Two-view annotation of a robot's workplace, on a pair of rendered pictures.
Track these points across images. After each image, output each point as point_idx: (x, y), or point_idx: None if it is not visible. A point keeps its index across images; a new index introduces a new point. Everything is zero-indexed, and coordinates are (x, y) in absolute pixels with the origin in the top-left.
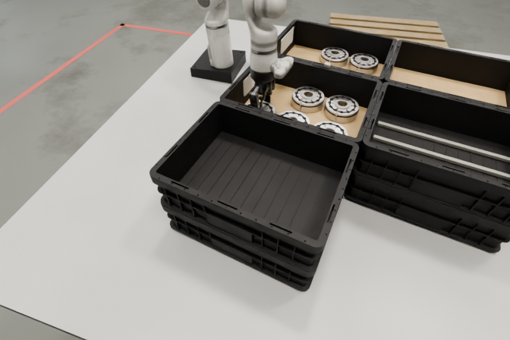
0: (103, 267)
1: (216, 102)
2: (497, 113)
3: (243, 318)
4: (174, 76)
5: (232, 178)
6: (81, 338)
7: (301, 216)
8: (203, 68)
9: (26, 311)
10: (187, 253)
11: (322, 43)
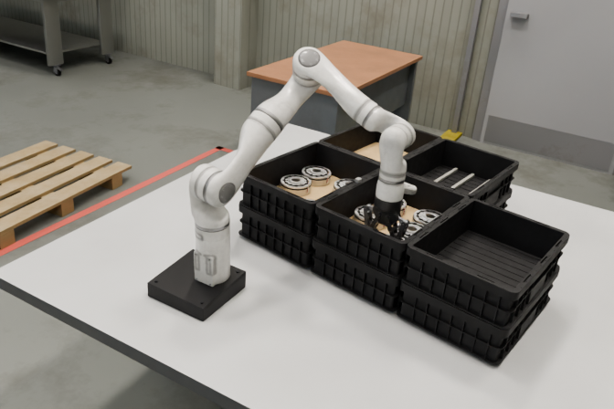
0: None
1: (409, 246)
2: (435, 147)
3: (576, 335)
4: (190, 340)
5: None
6: None
7: (514, 257)
8: (215, 294)
9: None
10: (524, 360)
11: (269, 181)
